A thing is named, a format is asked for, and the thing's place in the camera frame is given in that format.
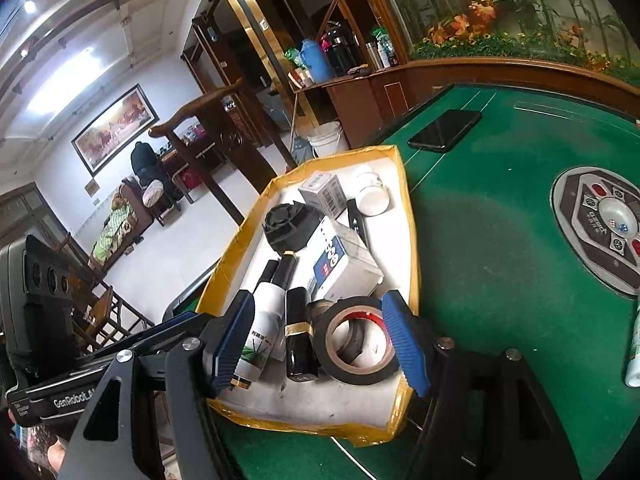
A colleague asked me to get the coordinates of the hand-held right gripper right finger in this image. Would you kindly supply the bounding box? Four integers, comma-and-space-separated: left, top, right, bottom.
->
381, 289, 581, 480

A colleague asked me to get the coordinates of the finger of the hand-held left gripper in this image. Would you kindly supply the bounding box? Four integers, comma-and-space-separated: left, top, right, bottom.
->
75, 310, 238, 361

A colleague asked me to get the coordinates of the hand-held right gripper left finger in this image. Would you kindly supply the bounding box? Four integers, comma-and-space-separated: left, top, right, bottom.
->
57, 289, 257, 480

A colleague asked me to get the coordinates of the black electrical tape roll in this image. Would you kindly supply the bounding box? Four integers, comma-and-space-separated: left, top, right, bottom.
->
306, 300, 365, 361
314, 296, 401, 385

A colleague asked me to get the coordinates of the yellow cardboard box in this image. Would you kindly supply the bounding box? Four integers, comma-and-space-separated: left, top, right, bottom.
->
196, 145, 422, 448

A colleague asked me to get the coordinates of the person's left hand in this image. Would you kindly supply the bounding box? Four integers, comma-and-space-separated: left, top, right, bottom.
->
46, 436, 72, 477

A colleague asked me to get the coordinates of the white bottle with black cap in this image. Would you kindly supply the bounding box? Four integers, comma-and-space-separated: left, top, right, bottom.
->
232, 252, 301, 391

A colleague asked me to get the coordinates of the wooden lattice chair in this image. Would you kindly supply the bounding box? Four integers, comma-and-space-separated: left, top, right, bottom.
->
65, 260, 156, 351

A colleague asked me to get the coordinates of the black lipstick with gold band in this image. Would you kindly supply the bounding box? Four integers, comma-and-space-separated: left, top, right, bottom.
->
285, 286, 319, 382

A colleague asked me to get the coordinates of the slim black tube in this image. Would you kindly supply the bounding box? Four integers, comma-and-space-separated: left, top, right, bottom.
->
252, 259, 280, 296

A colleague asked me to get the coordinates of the blue white carton box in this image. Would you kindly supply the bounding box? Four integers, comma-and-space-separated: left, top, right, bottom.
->
305, 215, 385, 303

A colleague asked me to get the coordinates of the green printed blanket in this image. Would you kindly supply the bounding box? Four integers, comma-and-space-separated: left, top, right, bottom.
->
90, 195, 133, 266

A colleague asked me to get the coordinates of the black round ribbed device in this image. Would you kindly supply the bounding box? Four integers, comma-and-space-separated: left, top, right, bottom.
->
262, 201, 326, 253

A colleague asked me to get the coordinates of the black marker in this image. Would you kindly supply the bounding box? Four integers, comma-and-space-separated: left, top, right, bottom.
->
346, 198, 370, 248

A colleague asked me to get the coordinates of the white bag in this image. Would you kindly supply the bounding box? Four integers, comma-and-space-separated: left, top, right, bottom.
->
141, 180, 166, 208

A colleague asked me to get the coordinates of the white round jar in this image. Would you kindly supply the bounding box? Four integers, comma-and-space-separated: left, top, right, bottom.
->
350, 165, 391, 217

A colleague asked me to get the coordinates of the white box with barcode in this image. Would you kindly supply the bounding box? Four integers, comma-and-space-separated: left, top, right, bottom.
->
298, 170, 348, 218

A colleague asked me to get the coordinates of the grey mahjong table control panel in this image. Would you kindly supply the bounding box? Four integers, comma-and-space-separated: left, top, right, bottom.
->
550, 166, 640, 301

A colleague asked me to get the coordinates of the black smartphone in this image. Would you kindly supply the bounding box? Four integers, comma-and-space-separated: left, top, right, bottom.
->
407, 109, 483, 153

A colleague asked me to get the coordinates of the white plastic bucket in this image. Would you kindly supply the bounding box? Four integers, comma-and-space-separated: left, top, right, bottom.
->
307, 121, 348, 158

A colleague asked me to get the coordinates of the dark wooden chair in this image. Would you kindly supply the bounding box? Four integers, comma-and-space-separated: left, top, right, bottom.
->
149, 77, 296, 226

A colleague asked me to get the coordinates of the wooden counter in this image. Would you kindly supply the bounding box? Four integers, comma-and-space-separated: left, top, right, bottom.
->
292, 60, 416, 151

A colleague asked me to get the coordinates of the blue thermos jug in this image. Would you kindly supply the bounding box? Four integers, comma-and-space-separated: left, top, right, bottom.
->
299, 39, 332, 83

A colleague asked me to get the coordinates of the black kettle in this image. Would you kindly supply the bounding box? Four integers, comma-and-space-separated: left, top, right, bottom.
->
320, 22, 363, 77

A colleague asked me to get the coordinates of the green packet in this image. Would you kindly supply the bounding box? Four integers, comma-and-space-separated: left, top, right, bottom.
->
371, 26, 396, 68

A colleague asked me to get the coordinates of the tall wooden glass cabinet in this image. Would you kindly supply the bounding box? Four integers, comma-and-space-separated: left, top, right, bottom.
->
182, 0, 351, 161

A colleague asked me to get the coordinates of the glass artificial plant display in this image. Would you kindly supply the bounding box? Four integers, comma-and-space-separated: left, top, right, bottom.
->
350, 0, 640, 86

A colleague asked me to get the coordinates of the framed wall painting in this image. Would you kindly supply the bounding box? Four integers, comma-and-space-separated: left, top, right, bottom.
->
71, 83, 161, 177

